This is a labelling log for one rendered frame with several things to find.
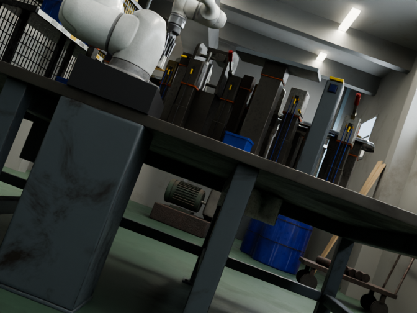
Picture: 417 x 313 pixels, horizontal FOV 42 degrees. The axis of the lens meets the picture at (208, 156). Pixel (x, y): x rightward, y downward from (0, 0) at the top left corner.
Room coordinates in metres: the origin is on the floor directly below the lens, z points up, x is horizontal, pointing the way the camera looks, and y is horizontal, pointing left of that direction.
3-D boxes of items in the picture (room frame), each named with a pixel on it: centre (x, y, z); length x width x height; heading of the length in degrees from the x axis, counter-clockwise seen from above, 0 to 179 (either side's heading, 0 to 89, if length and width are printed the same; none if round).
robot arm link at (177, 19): (2.81, 0.41, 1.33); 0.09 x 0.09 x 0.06
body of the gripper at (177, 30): (2.81, 0.41, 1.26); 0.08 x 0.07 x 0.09; 162
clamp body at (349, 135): (2.31, -0.53, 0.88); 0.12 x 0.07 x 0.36; 162
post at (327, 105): (2.20, -0.39, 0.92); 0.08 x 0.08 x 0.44; 72
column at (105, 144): (1.94, 0.38, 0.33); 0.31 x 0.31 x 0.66; 88
